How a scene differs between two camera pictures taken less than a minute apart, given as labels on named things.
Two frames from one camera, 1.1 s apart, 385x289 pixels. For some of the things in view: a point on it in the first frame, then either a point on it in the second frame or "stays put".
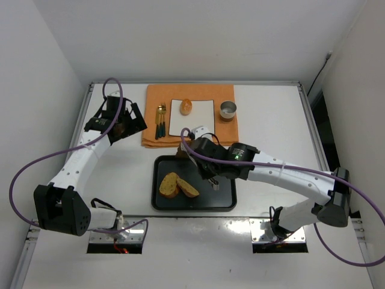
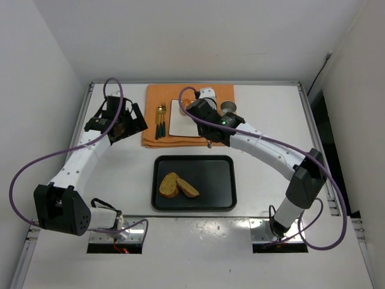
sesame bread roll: x=186 y=107 stays put
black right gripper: x=204 y=170 -> x=209 y=134
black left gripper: x=127 y=126 stays put
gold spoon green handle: x=160 y=110 stays put
